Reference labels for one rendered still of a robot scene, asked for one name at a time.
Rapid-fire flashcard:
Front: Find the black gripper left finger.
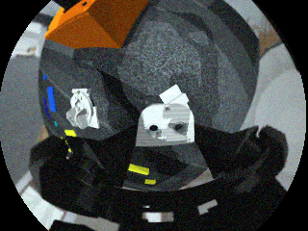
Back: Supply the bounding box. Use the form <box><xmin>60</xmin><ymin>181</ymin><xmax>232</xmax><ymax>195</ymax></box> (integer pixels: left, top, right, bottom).
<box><xmin>65</xmin><ymin>124</ymin><xmax>138</xmax><ymax>188</ymax></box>

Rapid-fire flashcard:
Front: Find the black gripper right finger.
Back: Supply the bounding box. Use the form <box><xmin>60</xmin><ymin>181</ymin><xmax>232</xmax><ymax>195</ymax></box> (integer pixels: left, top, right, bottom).
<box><xmin>193</xmin><ymin>122</ymin><xmax>258</xmax><ymax>180</ymax></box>

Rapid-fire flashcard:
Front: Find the blue rectangular plate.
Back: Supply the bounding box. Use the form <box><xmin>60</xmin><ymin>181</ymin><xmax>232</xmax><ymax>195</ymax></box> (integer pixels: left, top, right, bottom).
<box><xmin>47</xmin><ymin>86</ymin><xmax>57</xmax><ymax>112</ymax></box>

